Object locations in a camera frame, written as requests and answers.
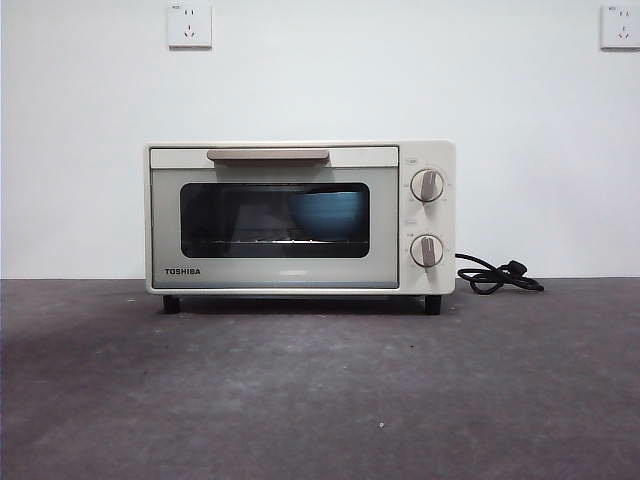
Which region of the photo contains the blue bowl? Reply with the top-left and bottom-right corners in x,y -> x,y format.
287,191 -> 364,242

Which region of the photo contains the oven door with beige handle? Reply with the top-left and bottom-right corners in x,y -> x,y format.
148,145 -> 401,292

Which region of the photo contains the beige oven knob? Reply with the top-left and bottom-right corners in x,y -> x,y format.
409,168 -> 446,204
409,233 -> 445,268

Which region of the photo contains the cream Toshiba toaster oven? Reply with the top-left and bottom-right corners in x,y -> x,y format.
143,139 -> 457,316

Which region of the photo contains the metal wire oven rack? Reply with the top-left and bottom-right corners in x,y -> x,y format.
197,238 -> 354,248

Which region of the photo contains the black power cable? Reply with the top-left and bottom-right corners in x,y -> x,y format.
453,252 -> 546,296

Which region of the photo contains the white wall socket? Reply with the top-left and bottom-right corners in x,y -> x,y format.
599,4 -> 640,51
167,3 -> 213,51

